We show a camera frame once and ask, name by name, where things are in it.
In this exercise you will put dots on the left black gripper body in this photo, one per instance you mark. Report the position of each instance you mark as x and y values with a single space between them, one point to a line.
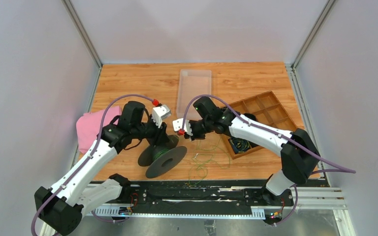
154 133

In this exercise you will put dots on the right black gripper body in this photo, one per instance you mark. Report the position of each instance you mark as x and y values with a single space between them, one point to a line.
199 129

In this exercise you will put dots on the dark grey perforated spool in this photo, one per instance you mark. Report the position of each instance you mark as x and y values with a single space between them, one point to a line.
162 158

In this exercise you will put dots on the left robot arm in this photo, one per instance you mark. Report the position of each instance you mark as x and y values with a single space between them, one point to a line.
63 205

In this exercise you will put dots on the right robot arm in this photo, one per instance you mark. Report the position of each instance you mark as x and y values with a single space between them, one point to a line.
298 153

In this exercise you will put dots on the translucent plastic tray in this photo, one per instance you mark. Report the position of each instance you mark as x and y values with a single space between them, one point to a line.
191 84

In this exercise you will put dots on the pink cloth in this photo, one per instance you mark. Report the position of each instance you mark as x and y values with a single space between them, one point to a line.
87 126

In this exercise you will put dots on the wooden compartment tray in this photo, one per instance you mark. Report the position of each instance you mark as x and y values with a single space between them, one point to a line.
268 110

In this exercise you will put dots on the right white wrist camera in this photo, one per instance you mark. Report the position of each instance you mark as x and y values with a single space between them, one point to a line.
182 126

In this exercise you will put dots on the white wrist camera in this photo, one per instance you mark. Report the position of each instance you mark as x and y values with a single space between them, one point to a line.
182 126
159 114

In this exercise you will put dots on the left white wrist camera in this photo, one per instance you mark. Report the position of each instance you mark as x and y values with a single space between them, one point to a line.
159 114

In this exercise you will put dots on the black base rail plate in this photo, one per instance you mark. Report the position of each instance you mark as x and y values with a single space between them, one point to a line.
209 197

